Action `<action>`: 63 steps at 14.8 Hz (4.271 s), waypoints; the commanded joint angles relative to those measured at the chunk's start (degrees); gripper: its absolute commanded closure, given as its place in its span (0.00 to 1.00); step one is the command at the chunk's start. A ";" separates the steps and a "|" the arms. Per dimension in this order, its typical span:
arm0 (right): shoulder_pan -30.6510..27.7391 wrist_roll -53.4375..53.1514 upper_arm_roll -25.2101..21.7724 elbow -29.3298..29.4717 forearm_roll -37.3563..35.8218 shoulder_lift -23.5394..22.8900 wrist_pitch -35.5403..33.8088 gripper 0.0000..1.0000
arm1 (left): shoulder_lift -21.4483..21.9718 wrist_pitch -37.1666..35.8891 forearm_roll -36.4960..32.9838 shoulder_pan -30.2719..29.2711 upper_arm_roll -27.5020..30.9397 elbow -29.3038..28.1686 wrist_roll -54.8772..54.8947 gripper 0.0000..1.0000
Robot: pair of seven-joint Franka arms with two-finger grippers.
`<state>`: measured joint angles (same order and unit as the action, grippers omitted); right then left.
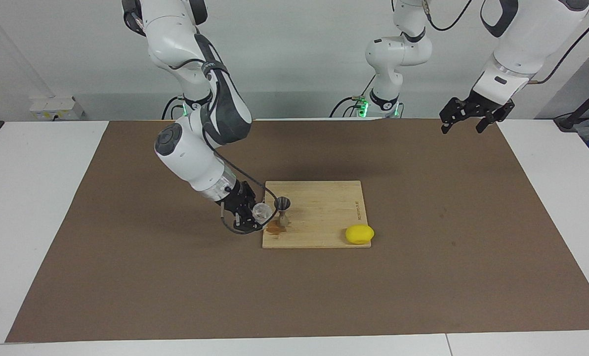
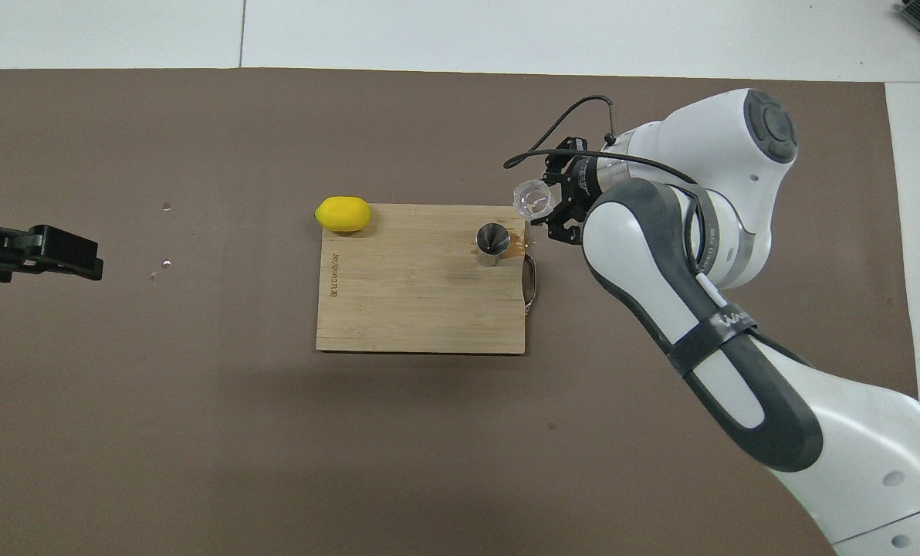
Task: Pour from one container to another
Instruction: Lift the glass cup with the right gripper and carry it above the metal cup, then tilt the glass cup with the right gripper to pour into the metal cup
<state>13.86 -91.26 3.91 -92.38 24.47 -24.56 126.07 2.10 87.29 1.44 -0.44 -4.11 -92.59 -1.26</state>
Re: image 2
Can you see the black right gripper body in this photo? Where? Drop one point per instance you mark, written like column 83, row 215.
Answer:
column 583, row 189

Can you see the small clear glass cup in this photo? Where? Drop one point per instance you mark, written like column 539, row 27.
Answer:
column 533, row 199

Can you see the steel cocktail jigger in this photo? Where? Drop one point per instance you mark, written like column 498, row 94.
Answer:
column 492, row 241

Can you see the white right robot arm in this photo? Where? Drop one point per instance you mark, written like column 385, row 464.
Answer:
column 738, row 154

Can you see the wooden cutting board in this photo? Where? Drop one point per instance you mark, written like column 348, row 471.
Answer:
column 421, row 309

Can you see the yellow lemon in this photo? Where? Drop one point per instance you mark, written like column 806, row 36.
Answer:
column 343, row 215

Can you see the brown table mat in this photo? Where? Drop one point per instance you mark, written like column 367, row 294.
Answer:
column 275, row 463

